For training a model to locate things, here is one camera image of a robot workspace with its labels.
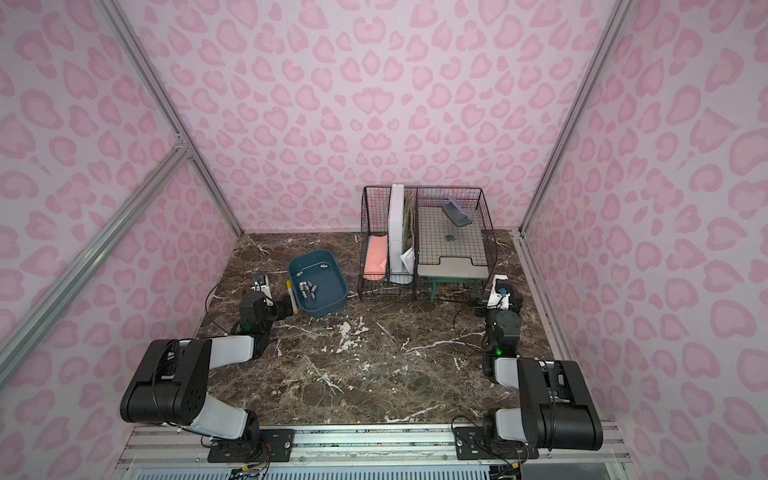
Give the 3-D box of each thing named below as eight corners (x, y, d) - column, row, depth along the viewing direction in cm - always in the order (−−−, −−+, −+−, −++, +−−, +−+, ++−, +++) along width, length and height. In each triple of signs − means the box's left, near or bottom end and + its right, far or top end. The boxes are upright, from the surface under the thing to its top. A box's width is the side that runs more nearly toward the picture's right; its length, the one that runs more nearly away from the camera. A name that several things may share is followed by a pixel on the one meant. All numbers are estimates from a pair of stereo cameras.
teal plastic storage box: (304, 327, 96) (299, 318, 91) (291, 270, 111) (286, 259, 106) (354, 309, 100) (352, 300, 95) (335, 256, 115) (333, 246, 110)
